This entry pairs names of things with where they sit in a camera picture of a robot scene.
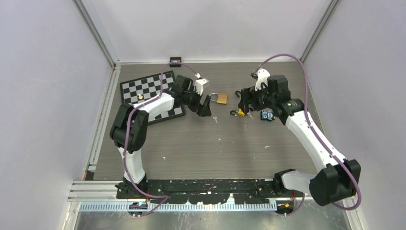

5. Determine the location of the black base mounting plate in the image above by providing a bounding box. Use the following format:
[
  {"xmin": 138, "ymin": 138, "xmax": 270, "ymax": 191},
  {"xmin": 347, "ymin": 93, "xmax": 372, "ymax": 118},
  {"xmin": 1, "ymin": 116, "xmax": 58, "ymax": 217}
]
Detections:
[{"xmin": 115, "ymin": 179, "xmax": 303, "ymax": 205}]

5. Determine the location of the small black square box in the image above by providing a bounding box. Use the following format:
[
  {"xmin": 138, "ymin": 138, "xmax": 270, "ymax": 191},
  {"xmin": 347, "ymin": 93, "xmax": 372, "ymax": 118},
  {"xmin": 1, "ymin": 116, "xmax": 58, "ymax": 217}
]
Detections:
[{"xmin": 169, "ymin": 57, "xmax": 182, "ymax": 68}]

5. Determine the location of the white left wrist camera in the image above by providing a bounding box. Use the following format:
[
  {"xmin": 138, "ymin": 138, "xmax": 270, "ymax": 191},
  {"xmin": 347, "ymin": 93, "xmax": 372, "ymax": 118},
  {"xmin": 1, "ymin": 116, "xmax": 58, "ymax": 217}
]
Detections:
[{"xmin": 193, "ymin": 73, "xmax": 209, "ymax": 96}]

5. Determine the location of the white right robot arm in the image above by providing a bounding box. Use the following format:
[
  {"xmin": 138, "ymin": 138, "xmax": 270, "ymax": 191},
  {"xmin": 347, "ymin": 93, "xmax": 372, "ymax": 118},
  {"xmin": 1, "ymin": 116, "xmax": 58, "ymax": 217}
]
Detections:
[{"xmin": 238, "ymin": 73, "xmax": 361, "ymax": 206}]

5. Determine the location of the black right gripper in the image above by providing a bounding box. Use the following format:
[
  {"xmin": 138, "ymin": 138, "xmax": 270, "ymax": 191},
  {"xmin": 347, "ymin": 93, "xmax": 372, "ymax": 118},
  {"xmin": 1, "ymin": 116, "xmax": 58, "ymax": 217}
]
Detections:
[{"xmin": 238, "ymin": 81, "xmax": 276, "ymax": 114}]

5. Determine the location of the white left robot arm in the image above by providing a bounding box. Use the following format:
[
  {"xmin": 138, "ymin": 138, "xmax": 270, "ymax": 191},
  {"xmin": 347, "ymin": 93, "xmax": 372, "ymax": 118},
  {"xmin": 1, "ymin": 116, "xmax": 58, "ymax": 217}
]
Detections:
[{"xmin": 110, "ymin": 73, "xmax": 212, "ymax": 198}]

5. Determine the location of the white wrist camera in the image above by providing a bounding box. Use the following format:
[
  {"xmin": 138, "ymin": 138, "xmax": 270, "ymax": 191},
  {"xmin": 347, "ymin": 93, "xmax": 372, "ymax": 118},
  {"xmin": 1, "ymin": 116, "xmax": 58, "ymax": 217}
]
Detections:
[
  {"xmin": 193, "ymin": 73, "xmax": 209, "ymax": 96},
  {"xmin": 251, "ymin": 68, "xmax": 271, "ymax": 91}
]

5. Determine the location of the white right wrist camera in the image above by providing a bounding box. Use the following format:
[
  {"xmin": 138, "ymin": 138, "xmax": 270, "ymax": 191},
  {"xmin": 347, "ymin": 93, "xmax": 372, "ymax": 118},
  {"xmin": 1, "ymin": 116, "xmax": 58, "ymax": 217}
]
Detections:
[{"xmin": 251, "ymin": 68, "xmax": 271, "ymax": 91}]

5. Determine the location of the black white chessboard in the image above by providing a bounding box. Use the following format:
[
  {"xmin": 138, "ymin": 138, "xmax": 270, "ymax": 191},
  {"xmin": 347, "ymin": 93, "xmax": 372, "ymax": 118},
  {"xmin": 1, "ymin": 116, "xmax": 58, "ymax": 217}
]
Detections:
[{"xmin": 120, "ymin": 73, "xmax": 186, "ymax": 124}]

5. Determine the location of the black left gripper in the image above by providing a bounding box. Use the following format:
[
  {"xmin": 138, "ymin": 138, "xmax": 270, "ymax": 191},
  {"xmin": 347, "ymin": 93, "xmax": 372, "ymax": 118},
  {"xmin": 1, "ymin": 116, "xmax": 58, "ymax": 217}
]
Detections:
[{"xmin": 182, "ymin": 86, "xmax": 212, "ymax": 117}]

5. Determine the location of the yellow small padlock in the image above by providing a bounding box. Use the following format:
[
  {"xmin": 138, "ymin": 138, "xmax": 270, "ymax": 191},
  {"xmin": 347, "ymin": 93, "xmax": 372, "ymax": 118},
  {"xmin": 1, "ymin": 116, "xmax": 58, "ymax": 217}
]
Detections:
[{"xmin": 230, "ymin": 109, "xmax": 246, "ymax": 116}]

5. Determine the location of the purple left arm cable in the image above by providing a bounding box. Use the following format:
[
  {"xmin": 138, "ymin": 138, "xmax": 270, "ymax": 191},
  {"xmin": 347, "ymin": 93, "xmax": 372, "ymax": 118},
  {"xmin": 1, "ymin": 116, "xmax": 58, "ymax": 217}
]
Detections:
[{"xmin": 122, "ymin": 61, "xmax": 201, "ymax": 217}]

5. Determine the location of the brass padlock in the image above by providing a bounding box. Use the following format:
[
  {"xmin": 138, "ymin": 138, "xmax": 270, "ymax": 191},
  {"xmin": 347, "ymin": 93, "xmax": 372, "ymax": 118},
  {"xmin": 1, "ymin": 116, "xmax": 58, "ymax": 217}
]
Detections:
[{"xmin": 210, "ymin": 92, "xmax": 228, "ymax": 104}]

